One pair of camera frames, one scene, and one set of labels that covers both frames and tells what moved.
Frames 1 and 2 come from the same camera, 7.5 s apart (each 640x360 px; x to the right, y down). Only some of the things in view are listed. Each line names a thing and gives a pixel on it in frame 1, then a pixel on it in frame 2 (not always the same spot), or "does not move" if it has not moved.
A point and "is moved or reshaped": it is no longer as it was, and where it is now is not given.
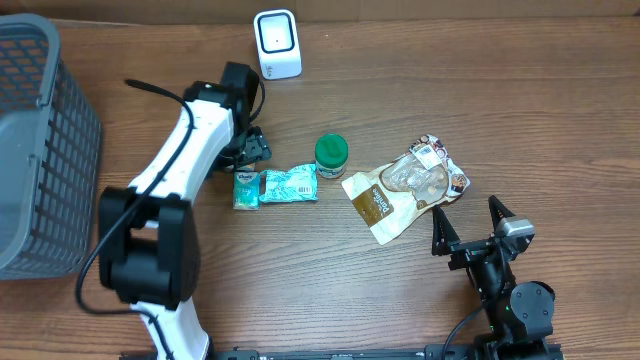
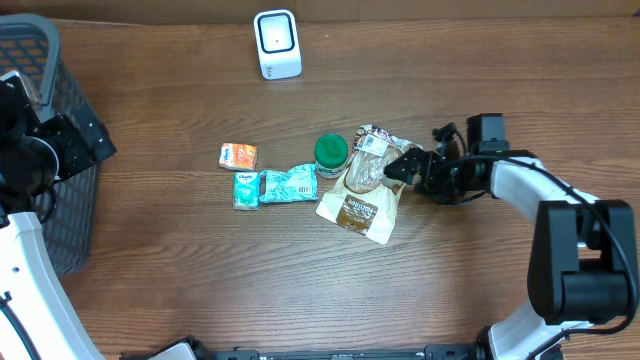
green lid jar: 331,151 does not move
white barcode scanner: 278,43 does not move
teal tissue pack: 246,190 does not move
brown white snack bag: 389,194 is moved or reshaped
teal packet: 299,183 does not move
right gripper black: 446,238 to 431,162
